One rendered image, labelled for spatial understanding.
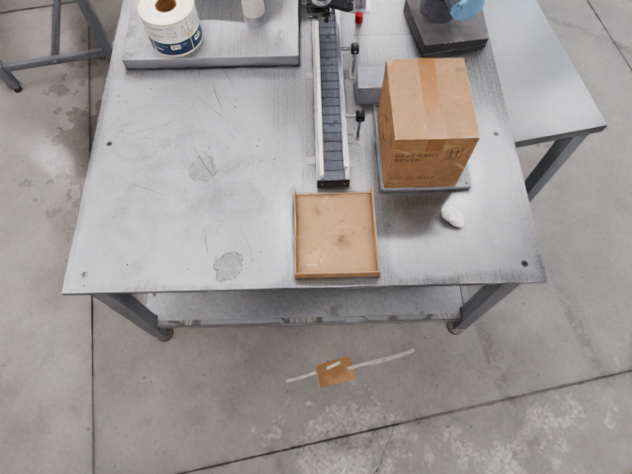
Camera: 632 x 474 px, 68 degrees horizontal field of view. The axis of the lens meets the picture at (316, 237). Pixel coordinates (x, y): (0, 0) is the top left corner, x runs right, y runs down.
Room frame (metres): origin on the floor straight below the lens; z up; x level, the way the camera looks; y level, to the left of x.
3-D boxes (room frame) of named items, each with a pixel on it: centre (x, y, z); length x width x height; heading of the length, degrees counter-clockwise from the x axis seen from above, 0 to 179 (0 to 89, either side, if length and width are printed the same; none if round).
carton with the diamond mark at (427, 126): (0.93, -0.35, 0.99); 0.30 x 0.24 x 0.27; 0
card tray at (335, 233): (0.63, -0.06, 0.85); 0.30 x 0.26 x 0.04; 0
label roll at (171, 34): (1.46, 0.52, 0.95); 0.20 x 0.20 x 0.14
